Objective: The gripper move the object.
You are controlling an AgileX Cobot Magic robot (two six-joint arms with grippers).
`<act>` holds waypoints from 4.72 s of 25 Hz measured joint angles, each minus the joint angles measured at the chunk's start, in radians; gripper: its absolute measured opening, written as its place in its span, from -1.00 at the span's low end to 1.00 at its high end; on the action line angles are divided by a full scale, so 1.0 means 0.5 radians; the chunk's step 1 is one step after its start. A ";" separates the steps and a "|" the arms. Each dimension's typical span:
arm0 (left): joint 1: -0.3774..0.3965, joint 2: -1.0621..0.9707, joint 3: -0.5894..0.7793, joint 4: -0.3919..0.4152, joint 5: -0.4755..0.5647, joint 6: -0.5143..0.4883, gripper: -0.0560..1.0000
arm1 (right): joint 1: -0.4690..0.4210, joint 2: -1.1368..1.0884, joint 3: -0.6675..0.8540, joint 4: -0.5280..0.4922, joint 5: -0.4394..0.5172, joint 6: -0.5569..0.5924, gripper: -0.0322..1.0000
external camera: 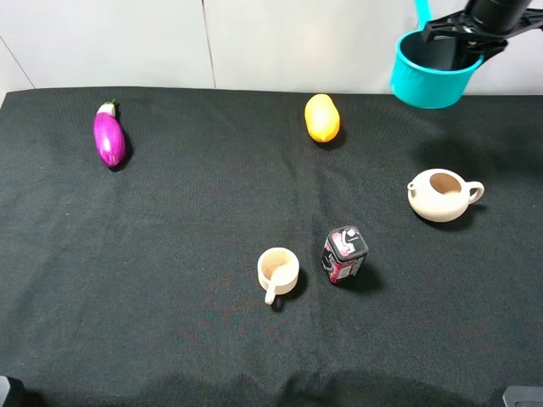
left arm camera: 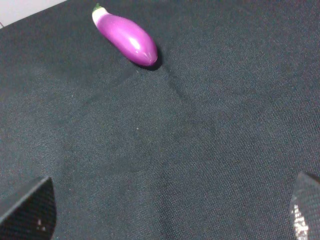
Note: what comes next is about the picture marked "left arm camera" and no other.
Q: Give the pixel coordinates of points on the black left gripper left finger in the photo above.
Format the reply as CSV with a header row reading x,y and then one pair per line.
x,y
30,213

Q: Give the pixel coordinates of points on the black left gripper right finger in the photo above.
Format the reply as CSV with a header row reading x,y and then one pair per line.
x,y
304,208

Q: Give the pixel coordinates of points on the black tablecloth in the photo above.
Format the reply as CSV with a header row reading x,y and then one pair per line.
x,y
207,145

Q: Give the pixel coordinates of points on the purple toy eggplant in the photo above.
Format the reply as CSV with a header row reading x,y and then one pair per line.
x,y
127,36

